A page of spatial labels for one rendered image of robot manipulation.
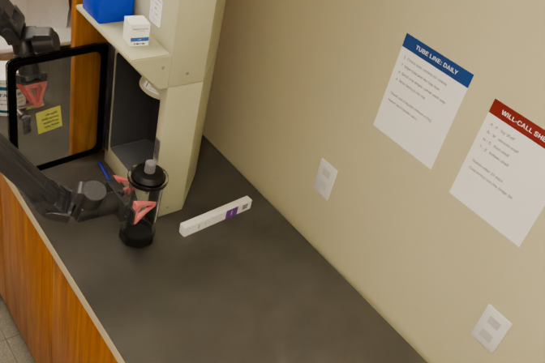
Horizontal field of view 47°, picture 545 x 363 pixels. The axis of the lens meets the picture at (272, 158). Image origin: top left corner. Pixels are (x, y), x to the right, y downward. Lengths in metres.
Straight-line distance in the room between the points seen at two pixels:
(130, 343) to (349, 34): 0.98
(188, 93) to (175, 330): 0.63
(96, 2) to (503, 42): 0.99
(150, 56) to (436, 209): 0.82
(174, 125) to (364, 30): 0.58
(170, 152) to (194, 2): 0.46
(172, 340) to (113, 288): 0.23
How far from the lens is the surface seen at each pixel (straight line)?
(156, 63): 1.61
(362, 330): 1.82
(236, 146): 2.23
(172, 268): 1.82
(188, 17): 1.59
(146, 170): 1.67
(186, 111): 1.75
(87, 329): 1.91
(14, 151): 1.49
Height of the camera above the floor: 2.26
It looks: 35 degrees down
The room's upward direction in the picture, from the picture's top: 15 degrees clockwise
